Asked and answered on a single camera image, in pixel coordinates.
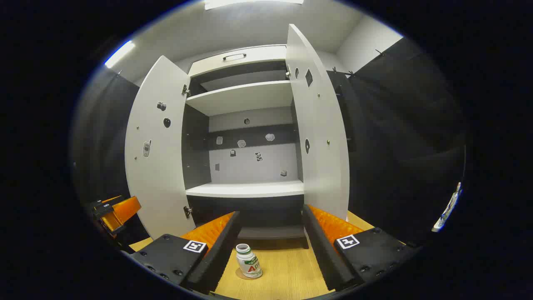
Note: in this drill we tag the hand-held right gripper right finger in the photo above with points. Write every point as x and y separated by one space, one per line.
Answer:
322 250

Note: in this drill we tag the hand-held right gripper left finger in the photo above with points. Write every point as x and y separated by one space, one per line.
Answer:
218 254

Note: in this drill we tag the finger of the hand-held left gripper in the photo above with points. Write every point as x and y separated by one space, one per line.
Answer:
111 226
125 208

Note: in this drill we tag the white plastic bottle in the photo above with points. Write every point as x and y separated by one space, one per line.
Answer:
249 264

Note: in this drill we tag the white cabinet door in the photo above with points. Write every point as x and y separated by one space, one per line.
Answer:
325 146
158 175

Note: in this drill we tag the round cork coaster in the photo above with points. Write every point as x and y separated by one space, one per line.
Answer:
238 274

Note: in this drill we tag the white cabinet shelf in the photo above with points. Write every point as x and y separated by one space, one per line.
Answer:
241 98
250 189

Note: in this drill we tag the black backdrop cloth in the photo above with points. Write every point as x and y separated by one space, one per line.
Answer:
395 146

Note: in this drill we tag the small ceiling light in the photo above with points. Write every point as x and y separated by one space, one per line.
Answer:
120 54

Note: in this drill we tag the long ceiling light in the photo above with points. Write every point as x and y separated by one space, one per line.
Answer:
250 3

